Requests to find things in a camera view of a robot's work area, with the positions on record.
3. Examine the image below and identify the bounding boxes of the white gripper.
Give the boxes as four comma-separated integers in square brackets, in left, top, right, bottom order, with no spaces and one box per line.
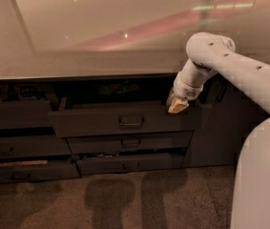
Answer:
[166,73,203,114]

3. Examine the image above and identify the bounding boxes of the grey drawer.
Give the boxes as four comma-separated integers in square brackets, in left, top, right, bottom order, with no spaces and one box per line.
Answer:
[67,131,194,154]
[76,153,183,175]
[0,162,79,183]
[49,97,211,137]
[0,100,52,130]
[0,135,71,158]

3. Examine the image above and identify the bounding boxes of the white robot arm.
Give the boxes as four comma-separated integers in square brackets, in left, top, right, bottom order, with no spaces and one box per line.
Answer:
[167,32,270,229]

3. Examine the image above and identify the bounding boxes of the dark items in left drawer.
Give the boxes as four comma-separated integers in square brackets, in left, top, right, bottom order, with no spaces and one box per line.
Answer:
[0,84,46,102]

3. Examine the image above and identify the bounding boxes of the grey cabinet door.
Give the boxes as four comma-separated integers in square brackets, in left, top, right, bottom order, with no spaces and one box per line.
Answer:
[183,75,269,167]

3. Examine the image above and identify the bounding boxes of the green snack bag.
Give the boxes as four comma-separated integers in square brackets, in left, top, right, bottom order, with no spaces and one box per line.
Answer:
[97,83,140,96]

